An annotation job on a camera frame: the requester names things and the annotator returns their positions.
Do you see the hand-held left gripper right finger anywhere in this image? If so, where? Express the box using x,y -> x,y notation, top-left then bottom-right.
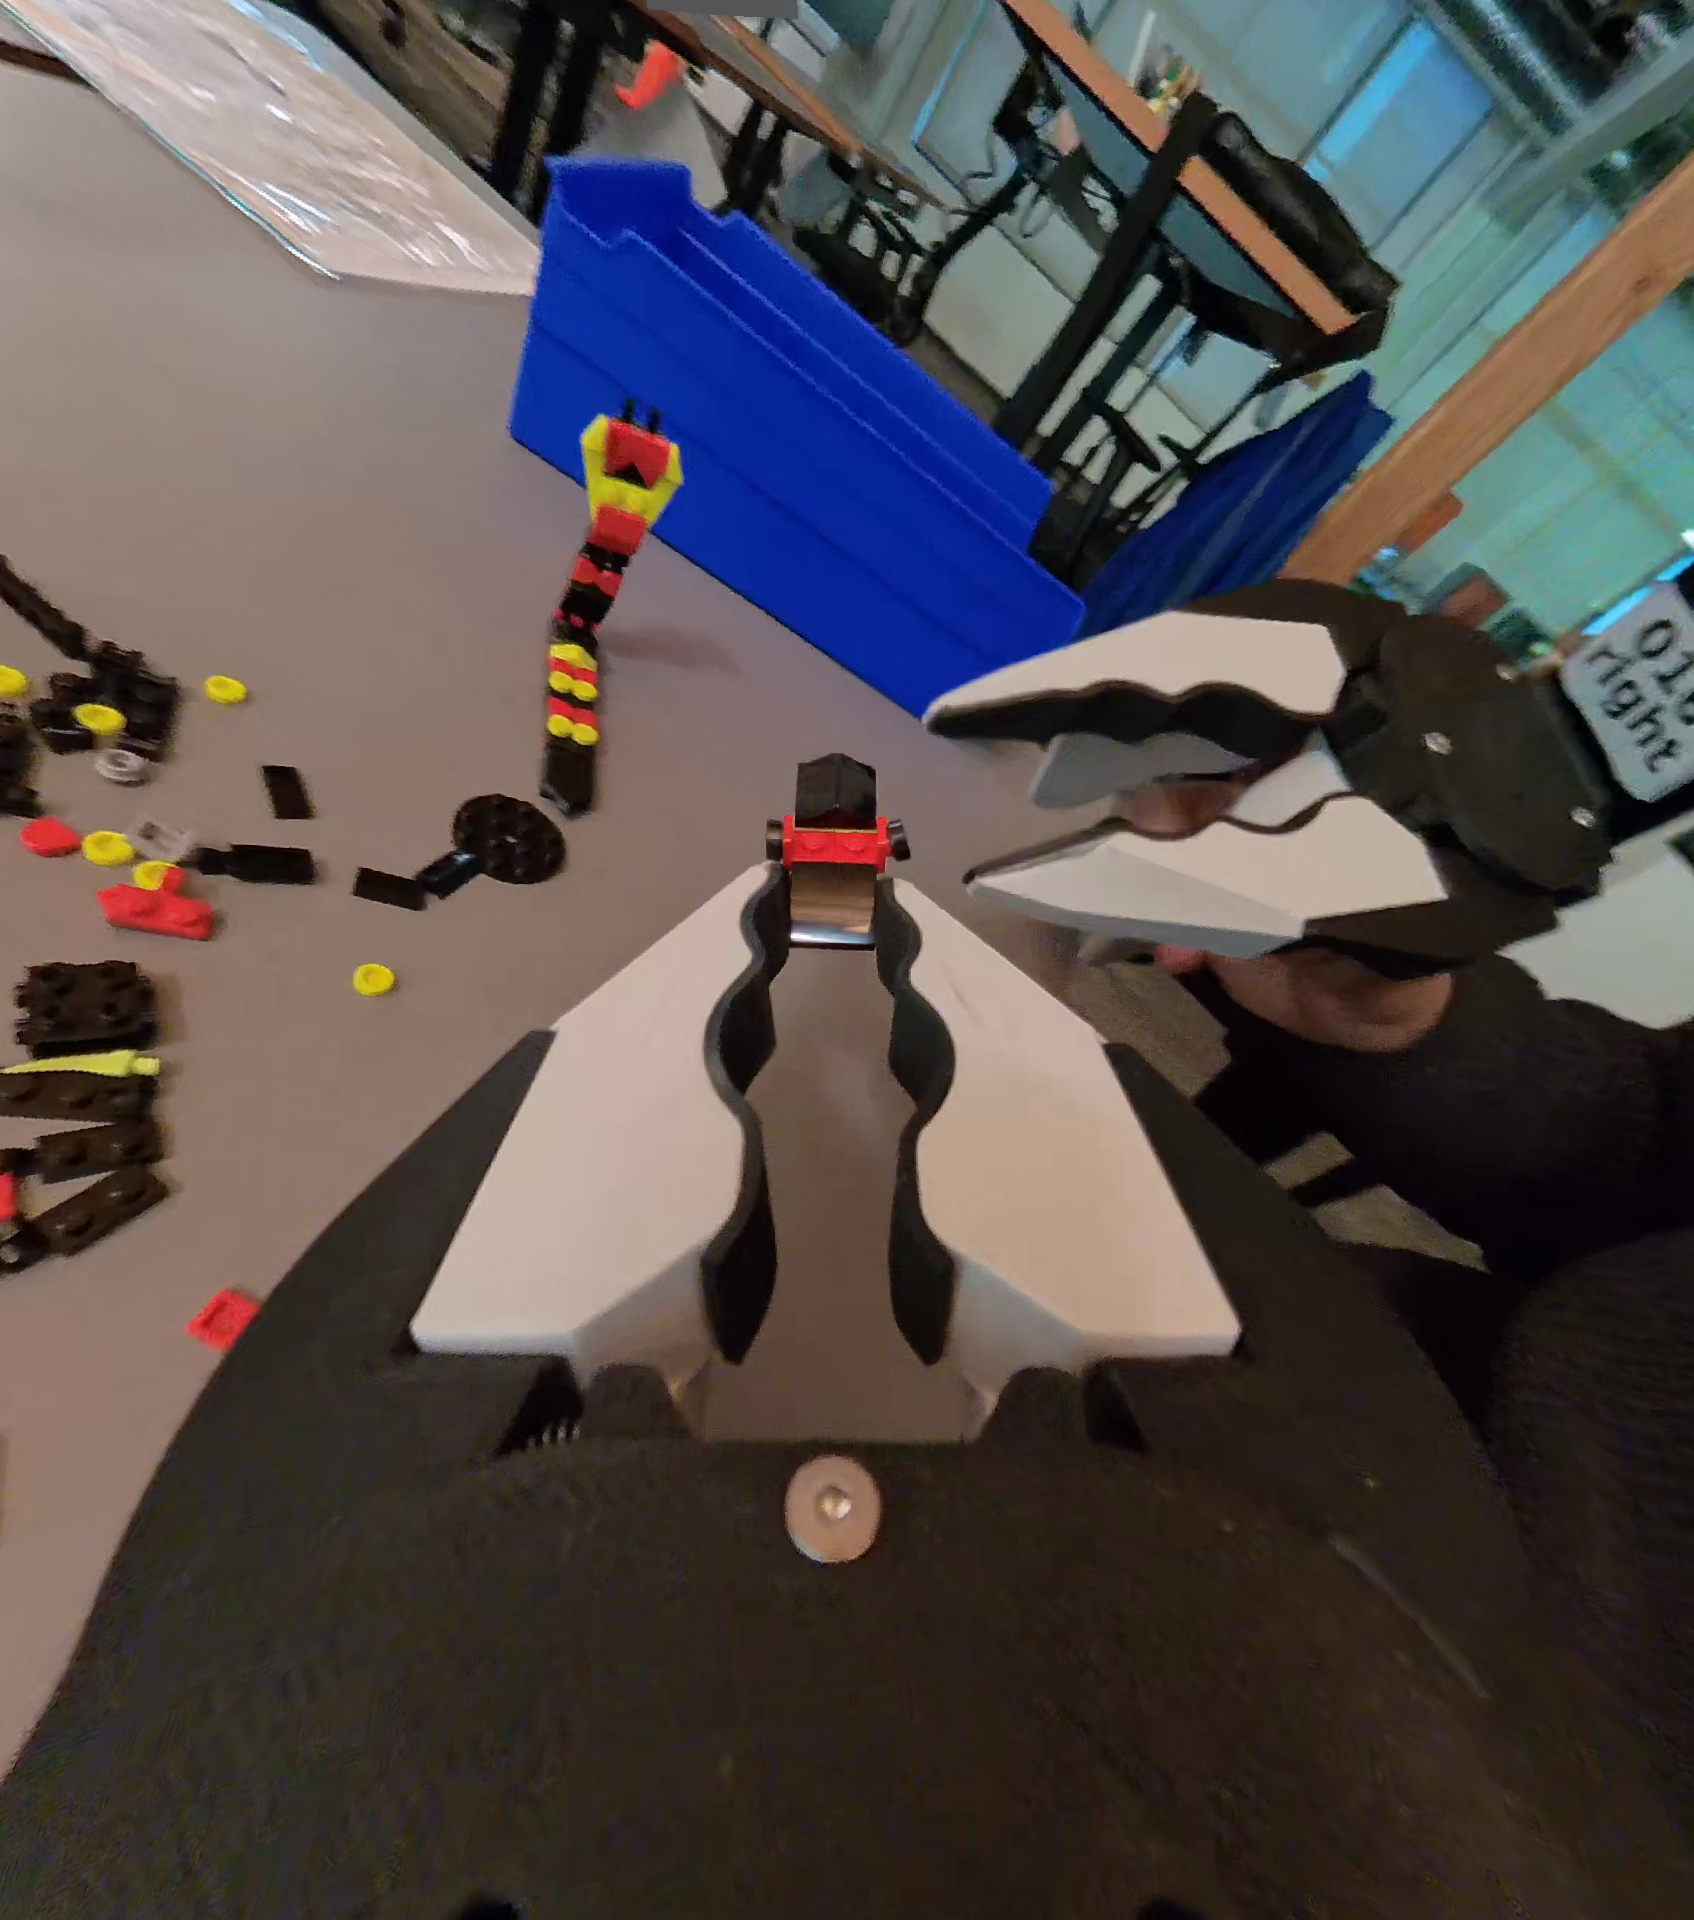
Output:
877,876 -> 1244,1371

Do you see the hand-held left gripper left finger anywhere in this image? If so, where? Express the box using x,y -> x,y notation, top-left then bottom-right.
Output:
410,869 -> 785,1371

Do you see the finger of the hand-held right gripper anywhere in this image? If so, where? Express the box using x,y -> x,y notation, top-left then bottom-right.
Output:
926,612 -> 1347,812
964,747 -> 1447,962

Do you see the small black red lego assembly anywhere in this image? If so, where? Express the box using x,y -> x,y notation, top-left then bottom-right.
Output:
760,755 -> 910,951

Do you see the person's right forearm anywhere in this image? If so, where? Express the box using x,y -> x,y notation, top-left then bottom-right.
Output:
1191,960 -> 1694,1278

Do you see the black round lego plate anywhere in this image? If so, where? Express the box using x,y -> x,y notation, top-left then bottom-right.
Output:
453,791 -> 566,885

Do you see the pile of loose lego pieces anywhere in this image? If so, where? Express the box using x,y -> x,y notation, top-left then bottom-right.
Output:
0,525 -> 429,1591

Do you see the long lego snake model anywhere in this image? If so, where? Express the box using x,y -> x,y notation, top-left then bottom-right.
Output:
539,404 -> 687,819

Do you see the person's right hand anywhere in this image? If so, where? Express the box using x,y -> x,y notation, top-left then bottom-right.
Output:
1155,944 -> 1458,1052

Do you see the blue plastic bin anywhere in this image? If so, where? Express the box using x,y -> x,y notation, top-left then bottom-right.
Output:
1086,373 -> 1393,640
507,155 -> 1088,720

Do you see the wooden top desk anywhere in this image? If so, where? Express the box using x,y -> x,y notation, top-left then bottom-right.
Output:
1004,0 -> 1401,363

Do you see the clear plastic bag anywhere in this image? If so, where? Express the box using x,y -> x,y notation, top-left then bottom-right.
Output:
0,0 -> 541,293

